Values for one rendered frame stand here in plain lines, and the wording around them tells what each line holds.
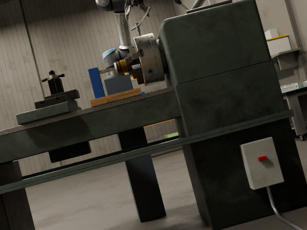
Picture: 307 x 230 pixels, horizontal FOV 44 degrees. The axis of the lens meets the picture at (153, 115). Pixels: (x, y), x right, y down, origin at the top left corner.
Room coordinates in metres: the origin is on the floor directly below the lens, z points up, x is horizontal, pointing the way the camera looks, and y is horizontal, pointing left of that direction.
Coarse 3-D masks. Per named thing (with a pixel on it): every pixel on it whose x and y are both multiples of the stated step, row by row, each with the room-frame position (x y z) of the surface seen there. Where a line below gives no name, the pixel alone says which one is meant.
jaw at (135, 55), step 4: (136, 52) 2.27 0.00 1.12; (140, 52) 2.26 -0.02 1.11; (132, 56) 2.27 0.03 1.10; (136, 56) 2.27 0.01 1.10; (140, 56) 2.26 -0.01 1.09; (128, 60) 2.34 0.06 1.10; (132, 60) 2.31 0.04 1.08; (136, 60) 2.30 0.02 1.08; (128, 64) 2.34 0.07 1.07; (132, 64) 2.35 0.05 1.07
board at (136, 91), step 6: (132, 90) 2.22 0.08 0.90; (138, 90) 2.22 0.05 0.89; (108, 96) 2.21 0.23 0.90; (114, 96) 2.22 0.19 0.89; (120, 96) 2.22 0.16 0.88; (126, 96) 2.22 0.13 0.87; (132, 96) 2.23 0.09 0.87; (90, 102) 2.21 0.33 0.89; (96, 102) 2.21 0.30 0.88; (102, 102) 2.21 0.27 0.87; (108, 102) 2.24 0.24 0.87
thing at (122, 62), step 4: (120, 60) 2.38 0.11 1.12; (124, 60) 2.37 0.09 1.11; (116, 64) 2.37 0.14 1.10; (120, 64) 2.37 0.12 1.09; (124, 64) 2.36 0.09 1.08; (120, 68) 2.36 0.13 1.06; (124, 68) 2.36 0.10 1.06; (128, 68) 2.38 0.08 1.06; (120, 72) 2.38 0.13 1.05; (124, 72) 2.39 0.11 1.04; (128, 72) 2.39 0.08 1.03
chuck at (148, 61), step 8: (136, 40) 2.30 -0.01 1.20; (144, 40) 2.29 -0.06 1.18; (136, 48) 2.31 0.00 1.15; (144, 48) 2.26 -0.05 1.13; (152, 48) 2.26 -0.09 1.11; (144, 56) 2.25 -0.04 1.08; (152, 56) 2.25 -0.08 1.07; (144, 64) 2.26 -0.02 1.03; (152, 64) 2.26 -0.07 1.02; (144, 72) 2.28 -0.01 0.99; (144, 80) 2.33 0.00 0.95; (152, 80) 2.34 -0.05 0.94
